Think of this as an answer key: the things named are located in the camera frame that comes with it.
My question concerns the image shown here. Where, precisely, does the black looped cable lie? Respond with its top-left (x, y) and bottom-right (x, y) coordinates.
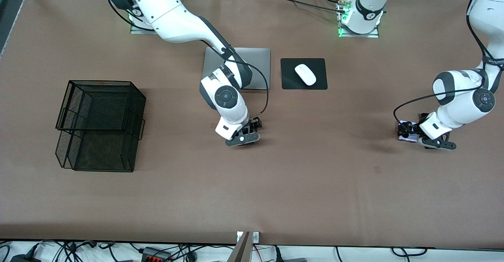
top-left (391, 247), bottom-right (429, 257)

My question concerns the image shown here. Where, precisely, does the black wire mesh organizer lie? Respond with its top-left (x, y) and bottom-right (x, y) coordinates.
top-left (55, 80), bottom-right (147, 173)

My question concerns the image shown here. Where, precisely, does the black mouse pad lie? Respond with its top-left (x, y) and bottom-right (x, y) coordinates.
top-left (280, 58), bottom-right (328, 90)

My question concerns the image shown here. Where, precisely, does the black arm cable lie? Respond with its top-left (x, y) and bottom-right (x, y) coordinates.
top-left (201, 38), bottom-right (270, 118)
top-left (393, 83), bottom-right (487, 131)

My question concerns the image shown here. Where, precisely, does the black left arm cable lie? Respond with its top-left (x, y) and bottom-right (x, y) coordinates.
top-left (393, 83), bottom-right (487, 131)

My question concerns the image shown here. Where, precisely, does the grey slanted beam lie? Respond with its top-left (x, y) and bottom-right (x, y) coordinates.
top-left (228, 231), bottom-right (252, 262)

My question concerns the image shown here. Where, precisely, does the white computer mouse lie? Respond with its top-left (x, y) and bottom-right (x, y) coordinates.
top-left (295, 64), bottom-right (317, 86)

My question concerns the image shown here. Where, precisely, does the black orange power adapter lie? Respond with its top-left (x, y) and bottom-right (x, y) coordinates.
top-left (141, 246), bottom-right (173, 262)

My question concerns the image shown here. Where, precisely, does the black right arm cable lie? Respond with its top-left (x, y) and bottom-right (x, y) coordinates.
top-left (201, 38), bottom-right (270, 118)

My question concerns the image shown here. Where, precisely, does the silver closed laptop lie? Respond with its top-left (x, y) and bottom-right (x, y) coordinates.
top-left (203, 48), bottom-right (271, 90)

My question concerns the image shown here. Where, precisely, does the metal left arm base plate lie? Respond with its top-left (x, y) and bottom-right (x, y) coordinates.
top-left (339, 0), bottom-right (380, 38)

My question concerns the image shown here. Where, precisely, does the black braided table cable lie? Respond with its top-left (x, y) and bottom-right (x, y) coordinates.
top-left (255, 0), bottom-right (349, 15)

